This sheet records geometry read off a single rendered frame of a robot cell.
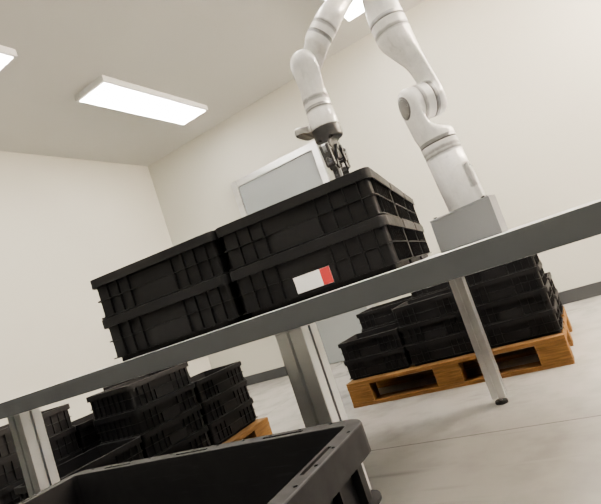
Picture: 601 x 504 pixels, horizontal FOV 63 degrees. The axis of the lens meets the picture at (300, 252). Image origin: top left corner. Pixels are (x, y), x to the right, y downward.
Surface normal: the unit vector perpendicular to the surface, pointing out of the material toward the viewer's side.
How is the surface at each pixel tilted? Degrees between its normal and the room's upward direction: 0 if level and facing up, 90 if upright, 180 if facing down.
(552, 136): 90
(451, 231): 90
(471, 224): 90
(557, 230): 90
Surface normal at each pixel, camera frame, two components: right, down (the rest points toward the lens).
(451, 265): -0.47, 0.07
